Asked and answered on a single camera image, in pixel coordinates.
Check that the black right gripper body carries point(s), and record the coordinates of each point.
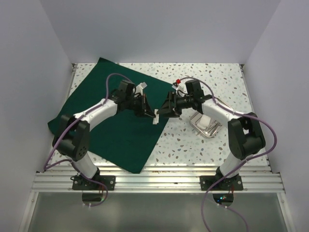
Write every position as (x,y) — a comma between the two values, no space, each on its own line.
(183,103)

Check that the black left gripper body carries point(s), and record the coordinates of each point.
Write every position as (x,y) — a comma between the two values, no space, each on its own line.
(135,104)

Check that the steel forceps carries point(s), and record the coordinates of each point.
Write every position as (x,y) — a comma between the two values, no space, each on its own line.
(212,128)

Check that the dark green surgical cloth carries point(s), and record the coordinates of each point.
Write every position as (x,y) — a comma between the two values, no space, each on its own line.
(124,139)

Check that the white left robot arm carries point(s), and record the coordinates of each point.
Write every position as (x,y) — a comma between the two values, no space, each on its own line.
(73,136)

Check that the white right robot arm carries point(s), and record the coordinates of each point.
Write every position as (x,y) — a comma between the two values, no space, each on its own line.
(245,136)

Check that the stainless steel tray lid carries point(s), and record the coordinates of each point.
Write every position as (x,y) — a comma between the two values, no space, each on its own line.
(225,104)

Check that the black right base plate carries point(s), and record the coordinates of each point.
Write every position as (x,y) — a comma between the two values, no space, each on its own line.
(234,183)

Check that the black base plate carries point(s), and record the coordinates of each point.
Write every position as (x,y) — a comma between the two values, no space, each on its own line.
(98,182)
(234,183)

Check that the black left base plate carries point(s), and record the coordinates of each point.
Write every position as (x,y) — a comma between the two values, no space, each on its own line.
(98,182)

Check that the aluminium rail frame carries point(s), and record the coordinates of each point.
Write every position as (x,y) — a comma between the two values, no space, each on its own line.
(166,196)

